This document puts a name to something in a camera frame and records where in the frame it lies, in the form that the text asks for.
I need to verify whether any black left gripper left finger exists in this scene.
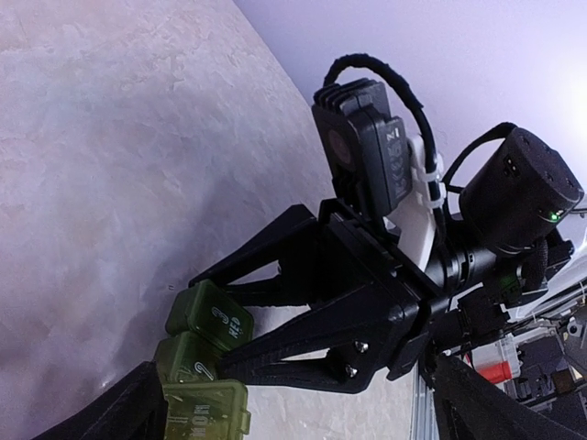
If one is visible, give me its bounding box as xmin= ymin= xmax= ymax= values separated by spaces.
xmin=37 ymin=361 xmax=168 ymax=440

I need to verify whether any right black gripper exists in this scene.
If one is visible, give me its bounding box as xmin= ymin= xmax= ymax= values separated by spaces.
xmin=188 ymin=199 xmax=445 ymax=394

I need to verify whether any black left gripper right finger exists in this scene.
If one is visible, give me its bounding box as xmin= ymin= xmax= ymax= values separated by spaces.
xmin=432 ymin=355 xmax=583 ymax=440

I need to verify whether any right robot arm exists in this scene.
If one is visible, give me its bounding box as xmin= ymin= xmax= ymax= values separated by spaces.
xmin=200 ymin=123 xmax=583 ymax=439

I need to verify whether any red canister in background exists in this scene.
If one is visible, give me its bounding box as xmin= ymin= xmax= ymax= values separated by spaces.
xmin=477 ymin=361 xmax=513 ymax=385

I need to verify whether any aluminium front rail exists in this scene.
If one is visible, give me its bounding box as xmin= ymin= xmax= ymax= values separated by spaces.
xmin=410 ymin=365 xmax=439 ymax=440

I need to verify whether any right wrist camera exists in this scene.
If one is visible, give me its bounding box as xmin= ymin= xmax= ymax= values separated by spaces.
xmin=312 ymin=78 xmax=440 ymax=270

